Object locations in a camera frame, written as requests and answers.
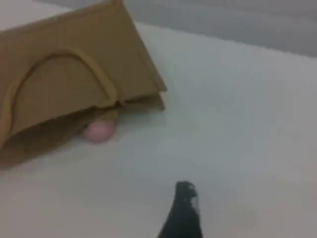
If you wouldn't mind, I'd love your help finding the pink peach bun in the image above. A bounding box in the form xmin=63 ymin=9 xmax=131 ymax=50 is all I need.
xmin=83 ymin=120 xmax=116 ymax=144

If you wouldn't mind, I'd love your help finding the brown jute tote bag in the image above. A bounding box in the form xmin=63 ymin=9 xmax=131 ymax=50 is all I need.
xmin=0 ymin=0 xmax=168 ymax=169

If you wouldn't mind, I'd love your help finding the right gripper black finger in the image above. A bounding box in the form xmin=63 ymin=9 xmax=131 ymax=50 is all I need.
xmin=156 ymin=180 xmax=203 ymax=238

